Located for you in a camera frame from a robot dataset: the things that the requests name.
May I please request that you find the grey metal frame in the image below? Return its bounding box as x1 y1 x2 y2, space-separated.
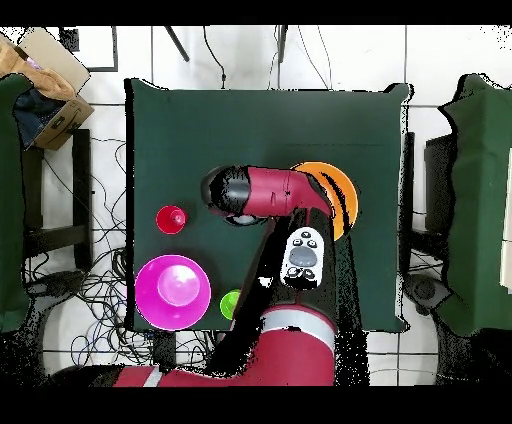
59 25 120 74

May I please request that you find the orange plastic bowl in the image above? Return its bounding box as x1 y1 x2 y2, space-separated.
290 160 360 242

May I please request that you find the black cable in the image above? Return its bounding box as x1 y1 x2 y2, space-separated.
202 25 227 90

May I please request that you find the tan cloth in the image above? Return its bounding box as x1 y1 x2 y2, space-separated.
0 33 77 101

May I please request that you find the red plastic cup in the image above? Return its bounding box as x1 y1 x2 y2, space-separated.
155 204 188 236

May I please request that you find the black stand leg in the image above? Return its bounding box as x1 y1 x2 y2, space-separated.
163 25 191 63
275 25 288 64

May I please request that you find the beige cardboard sheet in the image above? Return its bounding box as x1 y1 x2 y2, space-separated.
17 26 92 97

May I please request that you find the dark green tablecloth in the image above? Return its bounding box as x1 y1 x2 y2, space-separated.
124 77 413 333

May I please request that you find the black power box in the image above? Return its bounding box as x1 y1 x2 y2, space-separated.
152 331 178 367

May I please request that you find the black chair frame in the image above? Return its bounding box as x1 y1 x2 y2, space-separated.
401 131 457 233
21 128 94 271

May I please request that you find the green-covered side table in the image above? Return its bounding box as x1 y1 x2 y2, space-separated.
0 72 34 333
437 74 512 336

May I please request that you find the brown cardboard box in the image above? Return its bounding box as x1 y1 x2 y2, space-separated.
33 94 96 152

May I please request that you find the pink plastic bowl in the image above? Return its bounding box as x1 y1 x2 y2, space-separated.
134 254 212 332

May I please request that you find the blue cloth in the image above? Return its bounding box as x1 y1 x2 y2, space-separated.
12 86 67 149

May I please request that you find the tangle of cables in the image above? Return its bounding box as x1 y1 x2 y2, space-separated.
25 135 217 377

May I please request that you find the green plastic cup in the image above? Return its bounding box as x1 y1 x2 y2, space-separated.
219 289 242 321

